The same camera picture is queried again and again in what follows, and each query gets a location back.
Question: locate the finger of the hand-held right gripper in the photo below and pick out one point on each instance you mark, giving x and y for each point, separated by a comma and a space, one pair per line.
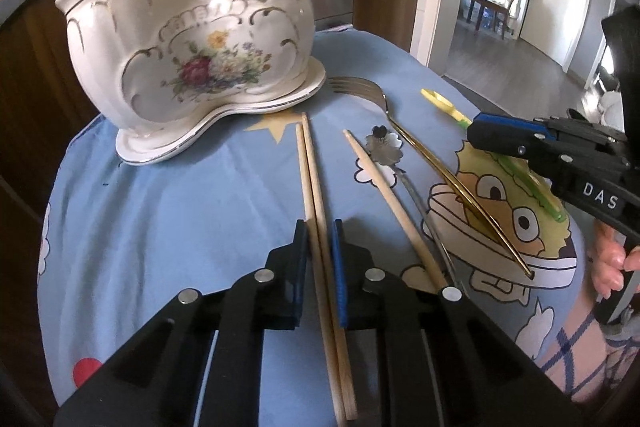
500, 142
505, 123

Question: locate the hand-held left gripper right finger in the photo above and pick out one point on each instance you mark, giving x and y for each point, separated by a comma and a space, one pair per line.
342, 282

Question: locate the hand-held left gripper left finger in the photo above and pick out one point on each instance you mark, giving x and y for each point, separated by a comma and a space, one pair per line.
295, 277

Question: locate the yellow-green plastic utensil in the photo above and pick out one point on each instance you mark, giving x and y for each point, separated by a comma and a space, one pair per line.
442, 101

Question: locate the wooden chopstick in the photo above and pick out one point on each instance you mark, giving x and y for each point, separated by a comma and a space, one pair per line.
390, 202
306, 182

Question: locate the pair of wooden chopsticks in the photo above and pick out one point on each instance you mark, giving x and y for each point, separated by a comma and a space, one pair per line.
315, 177

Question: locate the white floral ceramic utensil holder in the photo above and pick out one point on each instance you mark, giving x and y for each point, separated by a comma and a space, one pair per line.
150, 32

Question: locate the person's right hand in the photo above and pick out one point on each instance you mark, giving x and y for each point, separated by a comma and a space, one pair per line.
612, 262

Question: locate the blue cartoon printed tablecloth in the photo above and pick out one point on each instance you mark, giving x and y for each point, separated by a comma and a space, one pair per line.
200, 217

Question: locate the flower-shaped silver spoon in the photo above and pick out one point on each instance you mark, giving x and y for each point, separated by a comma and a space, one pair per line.
385, 147

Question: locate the wooden chair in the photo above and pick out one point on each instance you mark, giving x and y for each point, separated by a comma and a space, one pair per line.
500, 2

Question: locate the person's plaid clothed leg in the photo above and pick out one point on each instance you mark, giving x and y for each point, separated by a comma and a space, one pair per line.
575, 347

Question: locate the wooden kitchen cabinet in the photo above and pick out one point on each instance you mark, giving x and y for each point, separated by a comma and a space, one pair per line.
30, 82

